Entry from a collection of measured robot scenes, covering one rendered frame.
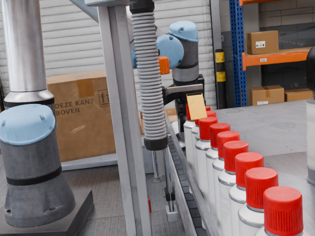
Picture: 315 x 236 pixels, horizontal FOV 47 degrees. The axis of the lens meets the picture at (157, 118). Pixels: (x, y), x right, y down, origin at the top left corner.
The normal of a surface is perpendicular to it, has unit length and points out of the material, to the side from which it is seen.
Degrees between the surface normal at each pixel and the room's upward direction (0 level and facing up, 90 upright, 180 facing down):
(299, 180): 0
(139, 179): 90
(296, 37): 90
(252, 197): 90
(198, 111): 48
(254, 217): 42
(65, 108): 90
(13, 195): 73
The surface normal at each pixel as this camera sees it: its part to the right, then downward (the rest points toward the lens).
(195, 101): -0.02, -0.50
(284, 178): -0.11, -0.97
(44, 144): 0.75, 0.08
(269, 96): -0.13, 0.22
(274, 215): -0.70, 0.22
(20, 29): 0.24, 0.19
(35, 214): 0.15, -0.10
